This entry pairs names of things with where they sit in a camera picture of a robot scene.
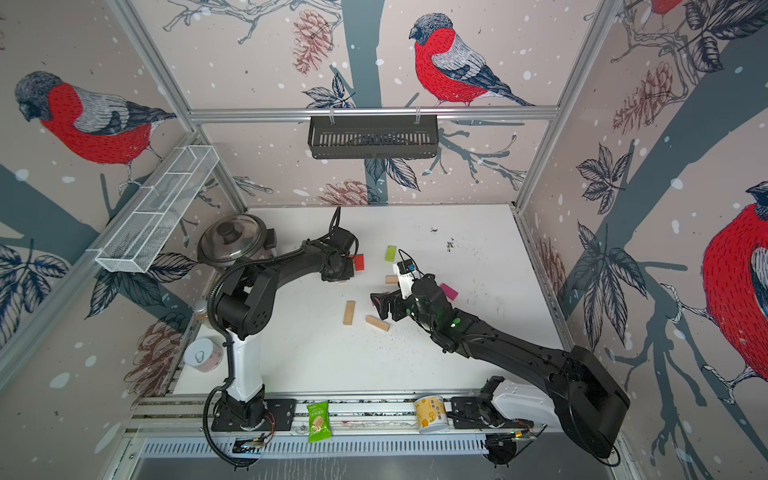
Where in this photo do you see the glass spice jar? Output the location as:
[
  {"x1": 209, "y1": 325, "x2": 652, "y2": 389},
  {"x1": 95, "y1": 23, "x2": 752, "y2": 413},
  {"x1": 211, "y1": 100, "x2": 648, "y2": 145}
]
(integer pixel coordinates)
[{"x1": 193, "y1": 298, "x2": 210, "y2": 325}]

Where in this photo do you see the pink drink can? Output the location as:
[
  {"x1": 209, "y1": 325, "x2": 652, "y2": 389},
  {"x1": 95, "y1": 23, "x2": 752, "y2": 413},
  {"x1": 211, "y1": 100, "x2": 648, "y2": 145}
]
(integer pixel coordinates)
[{"x1": 183, "y1": 337, "x2": 224, "y2": 373}]

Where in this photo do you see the magenta block right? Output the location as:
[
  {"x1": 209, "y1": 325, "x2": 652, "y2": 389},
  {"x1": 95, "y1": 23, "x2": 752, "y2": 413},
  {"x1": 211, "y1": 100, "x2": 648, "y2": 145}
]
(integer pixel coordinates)
[{"x1": 440, "y1": 283, "x2": 458, "y2": 301}]

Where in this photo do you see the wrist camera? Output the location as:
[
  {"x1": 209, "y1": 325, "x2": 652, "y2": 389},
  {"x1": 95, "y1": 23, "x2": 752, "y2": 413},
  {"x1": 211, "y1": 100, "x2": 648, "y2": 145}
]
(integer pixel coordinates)
[
  {"x1": 394, "y1": 259, "x2": 418, "y2": 299},
  {"x1": 328, "y1": 227, "x2": 357, "y2": 256}
]

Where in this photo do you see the green snack packet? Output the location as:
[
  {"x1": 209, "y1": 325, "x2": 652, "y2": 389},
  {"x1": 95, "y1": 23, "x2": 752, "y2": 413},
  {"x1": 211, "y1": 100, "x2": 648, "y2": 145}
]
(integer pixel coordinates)
[{"x1": 307, "y1": 401, "x2": 332, "y2": 443}]

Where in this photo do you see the yellow snack can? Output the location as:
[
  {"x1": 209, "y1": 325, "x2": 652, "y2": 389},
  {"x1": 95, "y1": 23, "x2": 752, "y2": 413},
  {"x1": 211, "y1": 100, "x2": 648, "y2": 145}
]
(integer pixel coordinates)
[{"x1": 414, "y1": 395, "x2": 449, "y2": 434}]

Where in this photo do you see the green block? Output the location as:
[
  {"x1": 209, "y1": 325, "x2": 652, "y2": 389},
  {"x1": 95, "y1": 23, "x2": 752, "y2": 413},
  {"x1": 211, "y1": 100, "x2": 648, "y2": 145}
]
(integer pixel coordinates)
[{"x1": 385, "y1": 245, "x2": 397, "y2": 263}]

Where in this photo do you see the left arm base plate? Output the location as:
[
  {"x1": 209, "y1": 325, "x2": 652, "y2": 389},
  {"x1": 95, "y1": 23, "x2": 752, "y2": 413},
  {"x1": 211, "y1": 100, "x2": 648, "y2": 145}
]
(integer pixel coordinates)
[{"x1": 211, "y1": 397, "x2": 297, "y2": 433}]

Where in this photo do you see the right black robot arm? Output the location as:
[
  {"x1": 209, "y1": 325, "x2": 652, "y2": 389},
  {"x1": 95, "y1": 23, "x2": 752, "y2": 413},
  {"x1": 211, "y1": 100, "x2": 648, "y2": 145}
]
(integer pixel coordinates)
[{"x1": 370, "y1": 274, "x2": 630, "y2": 466}]

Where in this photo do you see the white wire mesh basket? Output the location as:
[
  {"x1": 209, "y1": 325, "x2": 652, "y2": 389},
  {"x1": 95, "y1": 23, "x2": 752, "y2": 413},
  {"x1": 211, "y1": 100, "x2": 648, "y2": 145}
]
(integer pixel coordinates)
[{"x1": 95, "y1": 145, "x2": 220, "y2": 273}]

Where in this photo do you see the black hanging wall basket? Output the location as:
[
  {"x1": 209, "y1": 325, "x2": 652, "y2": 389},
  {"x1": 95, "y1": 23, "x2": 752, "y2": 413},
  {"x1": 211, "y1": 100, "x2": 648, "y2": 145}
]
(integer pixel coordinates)
[{"x1": 308, "y1": 115, "x2": 439, "y2": 160}]

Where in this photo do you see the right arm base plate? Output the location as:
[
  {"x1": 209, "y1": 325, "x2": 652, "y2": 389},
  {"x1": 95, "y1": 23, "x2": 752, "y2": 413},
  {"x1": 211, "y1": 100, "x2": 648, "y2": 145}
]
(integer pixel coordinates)
[{"x1": 447, "y1": 376, "x2": 535, "y2": 430}]

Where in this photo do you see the wide upright wood block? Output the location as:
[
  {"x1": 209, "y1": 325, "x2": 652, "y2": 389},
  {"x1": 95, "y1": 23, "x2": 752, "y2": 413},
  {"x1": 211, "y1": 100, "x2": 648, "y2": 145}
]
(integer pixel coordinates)
[{"x1": 343, "y1": 301, "x2": 356, "y2": 326}]

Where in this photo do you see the red block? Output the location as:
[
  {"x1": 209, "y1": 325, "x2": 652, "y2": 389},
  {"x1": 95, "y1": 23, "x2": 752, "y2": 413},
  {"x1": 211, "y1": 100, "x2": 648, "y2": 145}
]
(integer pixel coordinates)
[{"x1": 354, "y1": 254, "x2": 365, "y2": 272}]

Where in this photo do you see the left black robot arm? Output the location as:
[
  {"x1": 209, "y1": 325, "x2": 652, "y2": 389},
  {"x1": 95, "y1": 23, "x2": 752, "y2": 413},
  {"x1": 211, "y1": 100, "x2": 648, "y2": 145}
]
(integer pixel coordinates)
[{"x1": 208, "y1": 226, "x2": 359, "y2": 427}]

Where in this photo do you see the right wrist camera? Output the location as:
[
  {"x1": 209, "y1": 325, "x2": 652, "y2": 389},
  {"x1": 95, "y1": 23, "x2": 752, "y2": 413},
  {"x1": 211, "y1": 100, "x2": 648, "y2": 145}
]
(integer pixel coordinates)
[{"x1": 394, "y1": 259, "x2": 418, "y2": 299}]

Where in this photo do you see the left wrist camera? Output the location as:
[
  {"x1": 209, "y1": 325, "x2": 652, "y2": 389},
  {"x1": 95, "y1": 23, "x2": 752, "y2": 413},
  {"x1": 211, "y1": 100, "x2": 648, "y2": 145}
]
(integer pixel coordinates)
[{"x1": 328, "y1": 227, "x2": 357, "y2": 256}]

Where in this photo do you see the slanted wood block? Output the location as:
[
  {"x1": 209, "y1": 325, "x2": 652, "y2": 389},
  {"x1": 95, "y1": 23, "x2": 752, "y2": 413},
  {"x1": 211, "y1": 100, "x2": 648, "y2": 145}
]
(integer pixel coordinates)
[{"x1": 365, "y1": 315, "x2": 390, "y2": 332}]

